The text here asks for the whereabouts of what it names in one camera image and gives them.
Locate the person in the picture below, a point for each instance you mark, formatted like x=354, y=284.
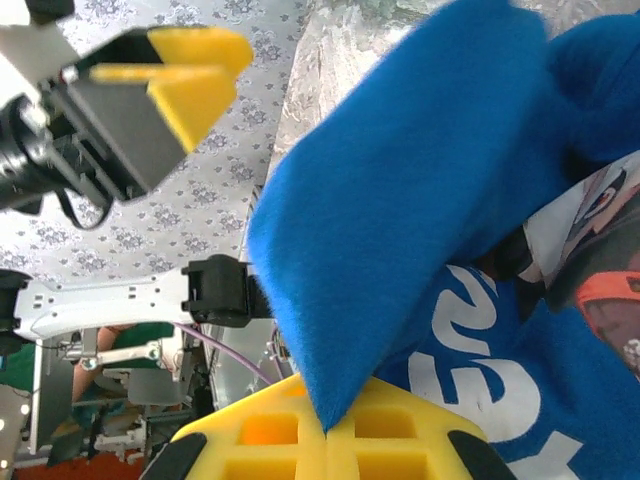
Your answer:
x=82, y=380

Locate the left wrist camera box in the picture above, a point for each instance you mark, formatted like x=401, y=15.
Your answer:
x=35, y=50

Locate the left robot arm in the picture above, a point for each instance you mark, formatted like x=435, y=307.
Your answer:
x=100, y=305

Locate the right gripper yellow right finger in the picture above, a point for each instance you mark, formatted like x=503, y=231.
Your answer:
x=340, y=450

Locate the blue t-shirt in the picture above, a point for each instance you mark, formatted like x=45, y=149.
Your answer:
x=425, y=175

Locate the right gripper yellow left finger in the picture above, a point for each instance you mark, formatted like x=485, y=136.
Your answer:
x=312, y=450

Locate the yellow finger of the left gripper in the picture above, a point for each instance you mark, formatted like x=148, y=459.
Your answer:
x=195, y=105
x=200, y=47

